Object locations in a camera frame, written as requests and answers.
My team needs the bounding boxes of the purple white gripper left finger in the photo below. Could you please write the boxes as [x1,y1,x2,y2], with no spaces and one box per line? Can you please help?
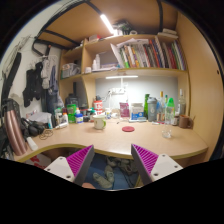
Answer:
[45,145,95,186]

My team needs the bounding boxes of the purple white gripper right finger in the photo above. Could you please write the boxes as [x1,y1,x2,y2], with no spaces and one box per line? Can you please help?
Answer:
[131,144,182,185]

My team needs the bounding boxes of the clear plastic water bottle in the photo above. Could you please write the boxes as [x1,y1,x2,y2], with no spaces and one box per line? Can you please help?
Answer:
[162,107,174,138]

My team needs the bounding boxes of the grey shoe on floor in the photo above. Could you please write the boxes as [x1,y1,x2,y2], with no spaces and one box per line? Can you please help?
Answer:
[93,173,112,189]

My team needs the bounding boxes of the white green ceramic mug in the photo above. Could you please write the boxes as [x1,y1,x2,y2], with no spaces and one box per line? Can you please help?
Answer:
[93,114,106,130]

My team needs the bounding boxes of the brown ceramic mug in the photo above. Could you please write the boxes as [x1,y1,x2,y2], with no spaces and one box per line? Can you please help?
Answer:
[179,115,193,129]

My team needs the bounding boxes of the blue white box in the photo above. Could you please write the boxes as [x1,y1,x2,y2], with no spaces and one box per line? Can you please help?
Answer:
[131,103,144,120]

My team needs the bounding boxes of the black headphones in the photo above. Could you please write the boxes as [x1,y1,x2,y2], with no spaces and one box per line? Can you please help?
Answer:
[21,118,45,137]

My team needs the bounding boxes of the green box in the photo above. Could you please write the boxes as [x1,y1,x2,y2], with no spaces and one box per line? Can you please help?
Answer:
[67,104,76,123]

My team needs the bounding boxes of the green cap spray bottle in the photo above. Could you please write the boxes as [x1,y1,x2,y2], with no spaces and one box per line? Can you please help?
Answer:
[166,98,175,115]

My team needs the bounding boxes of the grey tumbler bottle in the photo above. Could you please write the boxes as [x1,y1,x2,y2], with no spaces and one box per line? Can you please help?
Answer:
[147,97,157,122]

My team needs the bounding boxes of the magenta pouch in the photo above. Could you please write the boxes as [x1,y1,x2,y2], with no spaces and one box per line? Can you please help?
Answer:
[120,103,130,117]

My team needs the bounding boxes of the clear glass bottle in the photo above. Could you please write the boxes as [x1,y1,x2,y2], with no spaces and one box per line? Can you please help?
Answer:
[178,89,186,115]

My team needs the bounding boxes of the pink ribbed cylinder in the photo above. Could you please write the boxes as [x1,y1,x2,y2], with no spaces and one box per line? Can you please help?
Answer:
[4,110,27,156]

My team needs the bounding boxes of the hanging dark clothes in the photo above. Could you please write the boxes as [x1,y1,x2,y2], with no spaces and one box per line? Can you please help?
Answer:
[23,55,63,113]

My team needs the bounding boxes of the desk lamp light bar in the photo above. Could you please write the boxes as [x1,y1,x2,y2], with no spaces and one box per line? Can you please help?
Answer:
[105,75,139,80]

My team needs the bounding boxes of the wooden shelf unit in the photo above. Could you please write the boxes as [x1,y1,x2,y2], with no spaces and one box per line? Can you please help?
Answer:
[59,34,190,106]

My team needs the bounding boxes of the row of books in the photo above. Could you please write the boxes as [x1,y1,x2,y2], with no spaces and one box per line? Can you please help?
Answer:
[111,36,187,70]

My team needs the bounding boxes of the ceiling tube light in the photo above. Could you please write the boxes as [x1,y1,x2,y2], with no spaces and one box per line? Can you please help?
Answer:
[100,14,114,35]

